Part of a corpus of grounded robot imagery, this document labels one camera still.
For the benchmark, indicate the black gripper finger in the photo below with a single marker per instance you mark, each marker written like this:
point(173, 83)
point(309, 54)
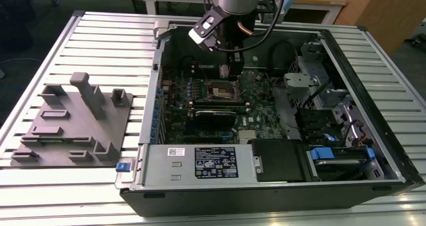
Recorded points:
point(236, 68)

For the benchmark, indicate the CPU socket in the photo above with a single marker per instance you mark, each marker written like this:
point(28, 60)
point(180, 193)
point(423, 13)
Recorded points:
point(210, 99)

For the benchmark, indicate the green motherboard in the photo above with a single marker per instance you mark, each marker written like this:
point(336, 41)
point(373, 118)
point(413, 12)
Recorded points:
point(262, 111)

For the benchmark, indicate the silver metal drive cage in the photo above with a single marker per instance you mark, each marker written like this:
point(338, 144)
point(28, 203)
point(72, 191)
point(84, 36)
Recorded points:
point(300, 82)

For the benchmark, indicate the silver chipset heatsink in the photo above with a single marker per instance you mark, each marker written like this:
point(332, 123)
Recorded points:
point(249, 134)

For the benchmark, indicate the black plastic drive bay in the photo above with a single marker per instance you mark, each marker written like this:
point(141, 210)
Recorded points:
point(316, 123)

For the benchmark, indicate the hard disk in blue carrier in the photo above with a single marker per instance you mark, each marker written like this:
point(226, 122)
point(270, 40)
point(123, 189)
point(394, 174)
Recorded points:
point(320, 153)

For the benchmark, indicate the silver power supply unit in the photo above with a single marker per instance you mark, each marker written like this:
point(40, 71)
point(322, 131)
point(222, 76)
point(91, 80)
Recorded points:
point(160, 166)

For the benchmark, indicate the wooden cabinet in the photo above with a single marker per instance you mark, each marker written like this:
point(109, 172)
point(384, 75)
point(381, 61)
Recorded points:
point(386, 16)

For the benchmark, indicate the blue case latch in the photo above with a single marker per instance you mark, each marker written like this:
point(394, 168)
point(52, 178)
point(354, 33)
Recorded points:
point(123, 166)

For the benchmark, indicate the black open PC case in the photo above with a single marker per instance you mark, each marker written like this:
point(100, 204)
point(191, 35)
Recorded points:
point(233, 201)

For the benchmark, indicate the grey parts rack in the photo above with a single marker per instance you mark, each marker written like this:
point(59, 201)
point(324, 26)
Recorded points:
point(76, 126)

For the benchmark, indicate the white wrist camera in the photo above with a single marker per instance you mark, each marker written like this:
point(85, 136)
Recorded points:
point(200, 37)

